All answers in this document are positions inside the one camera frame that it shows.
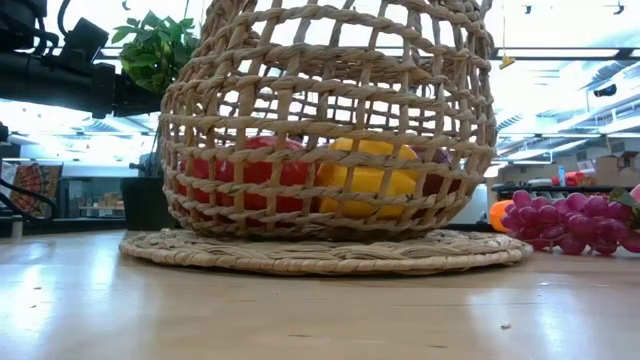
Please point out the orange patterned wall picture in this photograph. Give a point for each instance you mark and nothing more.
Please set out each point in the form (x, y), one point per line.
(35, 190)

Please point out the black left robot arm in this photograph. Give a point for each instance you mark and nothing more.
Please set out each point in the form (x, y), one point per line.
(15, 75)

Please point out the blue bottle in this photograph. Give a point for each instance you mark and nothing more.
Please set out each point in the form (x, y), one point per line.
(561, 175)

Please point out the black ceiling fixture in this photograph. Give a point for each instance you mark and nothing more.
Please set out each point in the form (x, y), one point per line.
(605, 91)

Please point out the woven wicker basket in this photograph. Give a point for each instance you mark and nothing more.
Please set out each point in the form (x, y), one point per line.
(300, 231)

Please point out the black aluminium table frame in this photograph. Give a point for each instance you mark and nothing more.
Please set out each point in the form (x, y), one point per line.
(75, 226)

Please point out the grey metal post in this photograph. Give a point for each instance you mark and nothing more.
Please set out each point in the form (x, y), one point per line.
(17, 229)

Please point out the yellow hanging tag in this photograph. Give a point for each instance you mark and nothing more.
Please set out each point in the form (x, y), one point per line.
(507, 62)

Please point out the orange fruit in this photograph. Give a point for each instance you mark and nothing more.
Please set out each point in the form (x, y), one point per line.
(497, 215)

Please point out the round woven seagrass mat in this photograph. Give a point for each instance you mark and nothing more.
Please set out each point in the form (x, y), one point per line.
(320, 260)

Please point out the cardboard box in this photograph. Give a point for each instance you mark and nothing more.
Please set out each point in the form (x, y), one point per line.
(631, 167)
(607, 172)

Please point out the dark red apple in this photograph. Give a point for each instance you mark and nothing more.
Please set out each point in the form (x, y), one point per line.
(442, 184)

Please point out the black background table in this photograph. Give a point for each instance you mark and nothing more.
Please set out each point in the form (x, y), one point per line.
(510, 189)

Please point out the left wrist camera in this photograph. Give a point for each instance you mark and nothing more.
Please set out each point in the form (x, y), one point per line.
(86, 39)

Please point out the purple grape bunch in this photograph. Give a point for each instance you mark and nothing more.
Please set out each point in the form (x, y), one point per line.
(575, 220)

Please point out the red background object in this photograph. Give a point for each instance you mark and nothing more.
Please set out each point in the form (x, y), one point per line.
(575, 178)

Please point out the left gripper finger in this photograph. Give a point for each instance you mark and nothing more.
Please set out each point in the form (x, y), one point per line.
(137, 102)

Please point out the yellow bell pepper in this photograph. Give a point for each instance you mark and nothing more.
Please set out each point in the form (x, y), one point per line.
(370, 177)

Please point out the dark shelf unit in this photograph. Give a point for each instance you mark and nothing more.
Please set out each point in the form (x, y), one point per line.
(90, 200)

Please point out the green potted plant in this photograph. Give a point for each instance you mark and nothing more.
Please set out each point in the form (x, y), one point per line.
(155, 50)

